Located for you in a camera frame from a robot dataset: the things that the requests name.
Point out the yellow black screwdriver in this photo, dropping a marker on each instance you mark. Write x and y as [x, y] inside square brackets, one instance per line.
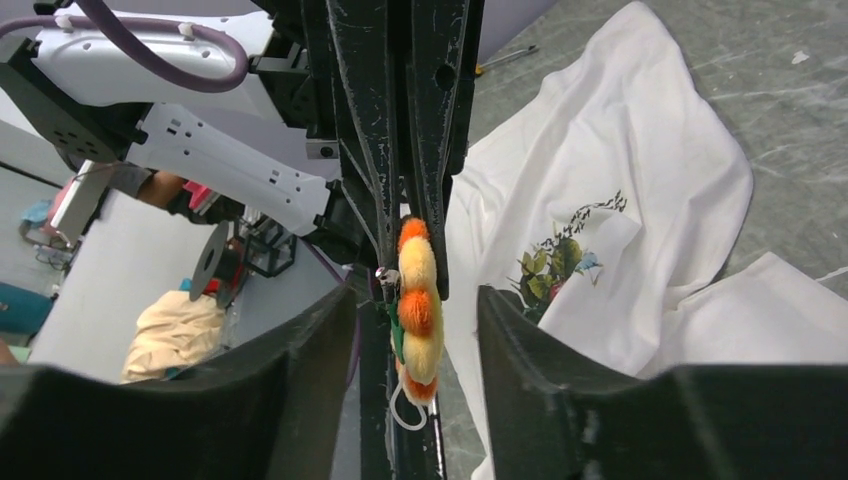
[483, 68]

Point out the cream cloth bundle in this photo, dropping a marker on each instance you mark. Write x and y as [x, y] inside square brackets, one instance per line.
[173, 333]

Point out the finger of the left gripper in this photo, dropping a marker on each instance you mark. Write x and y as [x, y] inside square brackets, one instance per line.
[440, 81]
[352, 47]

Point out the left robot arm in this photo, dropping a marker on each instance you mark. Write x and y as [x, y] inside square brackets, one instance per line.
[324, 115]

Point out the white printed t-shirt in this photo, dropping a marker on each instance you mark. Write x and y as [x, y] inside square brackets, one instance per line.
[663, 184]

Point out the black wire spool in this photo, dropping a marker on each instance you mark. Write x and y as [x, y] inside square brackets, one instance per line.
[219, 270]

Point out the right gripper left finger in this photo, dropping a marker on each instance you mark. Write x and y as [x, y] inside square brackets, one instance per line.
[267, 409]

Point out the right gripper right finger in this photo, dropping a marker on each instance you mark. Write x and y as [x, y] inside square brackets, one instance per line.
[553, 413]

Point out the orange yellow pompom brooch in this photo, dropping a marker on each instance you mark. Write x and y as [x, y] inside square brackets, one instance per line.
[416, 324]

